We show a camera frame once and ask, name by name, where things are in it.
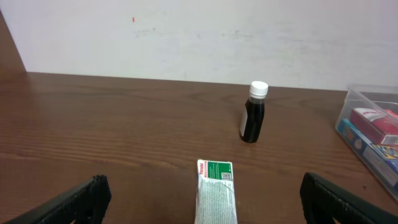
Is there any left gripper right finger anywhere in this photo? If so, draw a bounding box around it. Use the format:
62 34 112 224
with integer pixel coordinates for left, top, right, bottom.
300 172 397 224

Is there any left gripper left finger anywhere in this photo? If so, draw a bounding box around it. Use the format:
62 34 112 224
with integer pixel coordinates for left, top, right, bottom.
6 175 111 224

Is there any blue Kool Fever box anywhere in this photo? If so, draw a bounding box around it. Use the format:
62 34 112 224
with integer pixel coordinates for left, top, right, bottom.
336 119 397 192

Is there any red medicine box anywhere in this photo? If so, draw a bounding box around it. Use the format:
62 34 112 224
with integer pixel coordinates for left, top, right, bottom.
349 108 397 145

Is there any clear plastic container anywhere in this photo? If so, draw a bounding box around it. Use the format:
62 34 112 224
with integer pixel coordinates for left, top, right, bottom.
335 85 397 198

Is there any dark bottle white cap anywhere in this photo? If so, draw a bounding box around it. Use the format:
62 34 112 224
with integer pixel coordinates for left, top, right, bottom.
239 81 269 143

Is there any green white medicine box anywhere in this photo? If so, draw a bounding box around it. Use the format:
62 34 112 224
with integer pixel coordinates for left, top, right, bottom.
195 159 238 224

